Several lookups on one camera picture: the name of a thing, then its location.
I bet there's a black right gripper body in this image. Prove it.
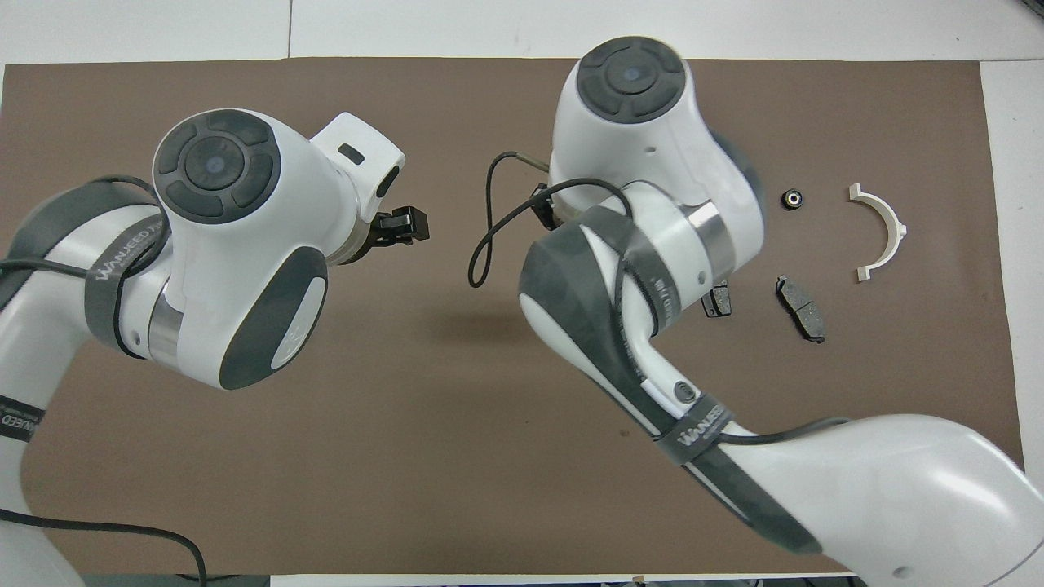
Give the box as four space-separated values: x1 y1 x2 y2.
529 183 572 233

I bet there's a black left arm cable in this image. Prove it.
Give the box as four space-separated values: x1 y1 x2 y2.
0 174 210 587

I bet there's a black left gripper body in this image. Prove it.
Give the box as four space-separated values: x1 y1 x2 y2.
329 209 394 267

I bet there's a short grey brake pad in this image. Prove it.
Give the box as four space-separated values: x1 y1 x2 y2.
701 280 733 320

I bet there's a long grey brake pad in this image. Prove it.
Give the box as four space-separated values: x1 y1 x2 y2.
775 274 827 345

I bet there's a brown table mat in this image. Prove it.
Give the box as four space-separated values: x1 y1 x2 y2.
0 57 1024 576

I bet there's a white plastic half ring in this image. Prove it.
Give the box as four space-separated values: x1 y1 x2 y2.
847 183 909 284

